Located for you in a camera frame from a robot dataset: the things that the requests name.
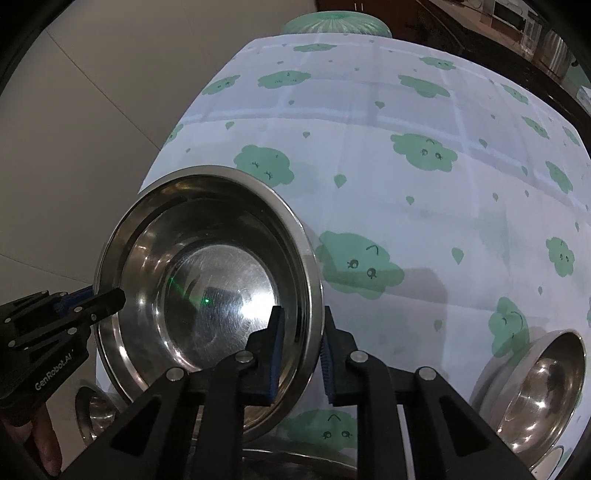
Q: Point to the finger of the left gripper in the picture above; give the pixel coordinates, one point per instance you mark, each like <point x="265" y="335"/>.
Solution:
<point x="67" y="301"/>
<point x="100" y="307"/>

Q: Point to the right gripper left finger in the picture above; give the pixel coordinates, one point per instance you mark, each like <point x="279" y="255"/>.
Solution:
<point x="262" y="378"/>

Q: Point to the steel kettle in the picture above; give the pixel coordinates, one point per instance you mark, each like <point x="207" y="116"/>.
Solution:
<point x="553" y="56"/>

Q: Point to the small steel bowl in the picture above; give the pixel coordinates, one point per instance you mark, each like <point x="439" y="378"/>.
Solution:
<point x="529" y="403"/>

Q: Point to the green plastic stool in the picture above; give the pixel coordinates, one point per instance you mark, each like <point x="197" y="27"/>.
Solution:
<point x="345" y="22"/>

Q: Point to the steel bowl at table edge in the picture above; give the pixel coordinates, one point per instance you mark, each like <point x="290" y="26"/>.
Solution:
<point x="95" y="410"/>

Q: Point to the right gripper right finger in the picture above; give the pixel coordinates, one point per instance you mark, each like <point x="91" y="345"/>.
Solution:
<point x="338" y="374"/>

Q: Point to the large steel bowl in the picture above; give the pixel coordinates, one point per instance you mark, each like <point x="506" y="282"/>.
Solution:
<point x="203" y="256"/>

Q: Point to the person's left hand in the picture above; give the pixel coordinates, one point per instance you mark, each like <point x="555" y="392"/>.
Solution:
<point x="41" y="432"/>

